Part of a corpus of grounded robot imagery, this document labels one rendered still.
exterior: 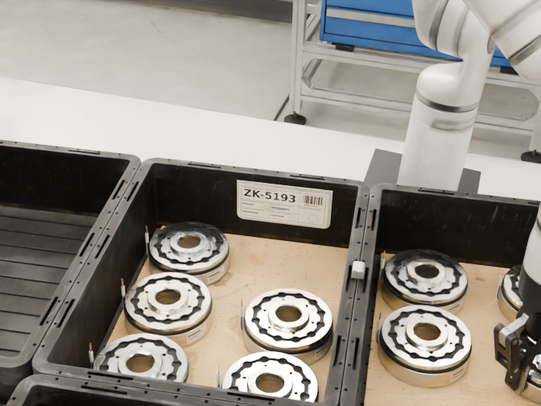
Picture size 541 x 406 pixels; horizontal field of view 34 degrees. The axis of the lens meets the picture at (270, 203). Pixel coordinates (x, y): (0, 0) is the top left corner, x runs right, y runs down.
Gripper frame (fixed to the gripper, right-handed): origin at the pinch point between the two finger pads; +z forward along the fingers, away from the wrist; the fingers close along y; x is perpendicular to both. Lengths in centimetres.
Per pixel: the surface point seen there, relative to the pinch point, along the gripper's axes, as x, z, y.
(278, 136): -78, 15, -16
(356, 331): -8.3, -7.7, 18.8
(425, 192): -24.4, -7.7, -3.8
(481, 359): -5.5, 2.3, 2.0
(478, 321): -10.6, 2.3, -2.1
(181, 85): -229, 85, -69
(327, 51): -176, 56, -98
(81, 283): -29, -8, 40
